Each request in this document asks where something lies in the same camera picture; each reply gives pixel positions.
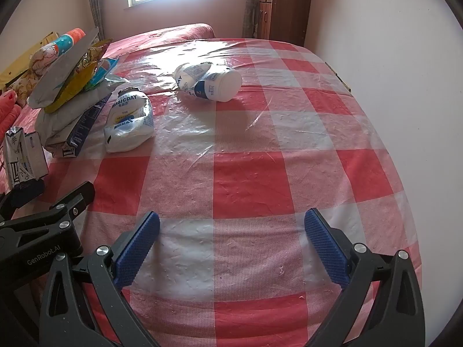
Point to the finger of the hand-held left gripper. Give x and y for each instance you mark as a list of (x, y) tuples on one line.
[(77, 200), (25, 193)]

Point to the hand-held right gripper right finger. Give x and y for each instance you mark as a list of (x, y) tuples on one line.
[(325, 249)]

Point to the orange and teal rolled blanket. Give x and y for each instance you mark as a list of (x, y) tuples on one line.
[(61, 45)]

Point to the grey foil bag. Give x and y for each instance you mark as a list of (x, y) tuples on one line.
[(58, 76)]

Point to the red checked tablecloth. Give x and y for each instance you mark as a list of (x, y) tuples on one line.
[(253, 180)]

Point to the yellow snack bag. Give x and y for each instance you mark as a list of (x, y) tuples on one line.
[(72, 90)]

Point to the yellow cardboard box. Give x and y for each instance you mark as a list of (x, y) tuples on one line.
[(21, 61)]

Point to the grey wet wipes pack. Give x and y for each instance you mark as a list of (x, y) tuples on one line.
[(58, 123)]

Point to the white crumpled snack bag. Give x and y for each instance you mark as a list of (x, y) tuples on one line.
[(126, 123)]

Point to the grey curtain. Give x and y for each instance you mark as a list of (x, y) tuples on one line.
[(97, 0)]

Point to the patterned curtain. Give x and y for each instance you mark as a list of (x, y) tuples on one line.
[(249, 14)]

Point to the pink bedspread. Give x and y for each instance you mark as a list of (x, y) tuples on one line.
[(162, 34)]

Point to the small white blue packet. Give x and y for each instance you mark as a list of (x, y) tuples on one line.
[(188, 74)]

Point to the black and white carton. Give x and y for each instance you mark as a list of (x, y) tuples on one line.
[(21, 151)]

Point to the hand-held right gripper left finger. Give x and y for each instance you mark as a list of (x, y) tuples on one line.
[(137, 249)]

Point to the yellow flowered pillow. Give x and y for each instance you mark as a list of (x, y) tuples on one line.
[(21, 86)]

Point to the brown wooden cabinet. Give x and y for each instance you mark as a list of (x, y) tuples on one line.
[(285, 11)]

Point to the white bottle blue label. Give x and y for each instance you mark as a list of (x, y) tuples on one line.
[(224, 83)]

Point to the red folded blanket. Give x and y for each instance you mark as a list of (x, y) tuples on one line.
[(7, 112)]

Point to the blue cartoon snack bag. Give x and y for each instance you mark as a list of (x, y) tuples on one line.
[(106, 65)]

